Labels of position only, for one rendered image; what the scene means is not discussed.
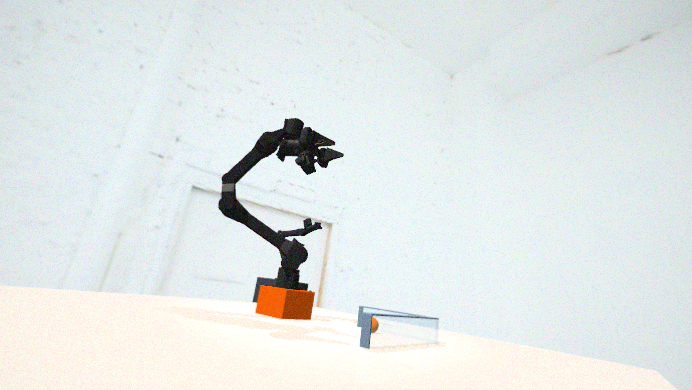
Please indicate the clear glass wall corner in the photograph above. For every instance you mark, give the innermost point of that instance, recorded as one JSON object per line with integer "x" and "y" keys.
{"x": 390, "y": 332}

